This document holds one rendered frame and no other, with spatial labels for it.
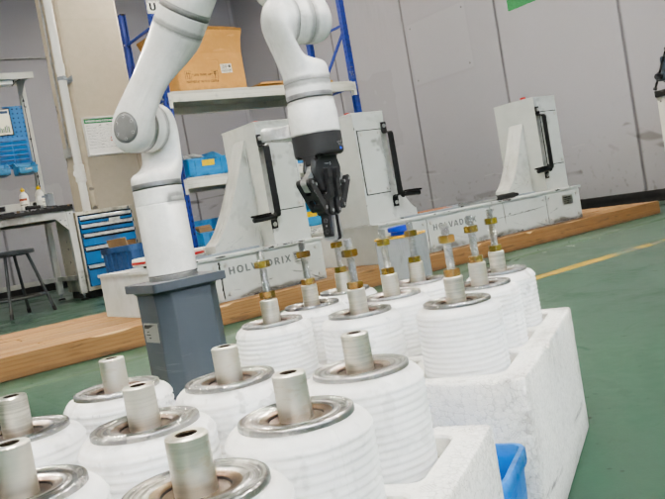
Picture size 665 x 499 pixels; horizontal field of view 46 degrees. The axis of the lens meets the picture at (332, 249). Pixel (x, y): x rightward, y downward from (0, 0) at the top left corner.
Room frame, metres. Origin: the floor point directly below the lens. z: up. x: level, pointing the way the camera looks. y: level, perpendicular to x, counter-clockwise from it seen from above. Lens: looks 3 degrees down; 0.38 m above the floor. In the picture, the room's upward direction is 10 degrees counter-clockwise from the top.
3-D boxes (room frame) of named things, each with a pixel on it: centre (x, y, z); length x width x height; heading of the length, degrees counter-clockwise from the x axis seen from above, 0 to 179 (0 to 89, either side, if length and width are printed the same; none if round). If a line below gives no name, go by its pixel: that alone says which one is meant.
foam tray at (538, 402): (1.03, -0.07, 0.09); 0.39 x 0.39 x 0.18; 66
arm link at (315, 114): (1.19, 0.01, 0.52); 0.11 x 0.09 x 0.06; 60
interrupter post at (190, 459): (0.39, 0.09, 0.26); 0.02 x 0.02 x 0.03
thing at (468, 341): (0.87, -0.13, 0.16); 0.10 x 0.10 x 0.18
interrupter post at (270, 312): (0.97, 0.09, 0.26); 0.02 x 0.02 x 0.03
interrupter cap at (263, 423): (0.49, 0.04, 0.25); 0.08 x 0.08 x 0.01
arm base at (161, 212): (1.47, 0.30, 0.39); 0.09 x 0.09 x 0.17; 35
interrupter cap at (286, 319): (0.97, 0.09, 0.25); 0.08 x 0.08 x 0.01
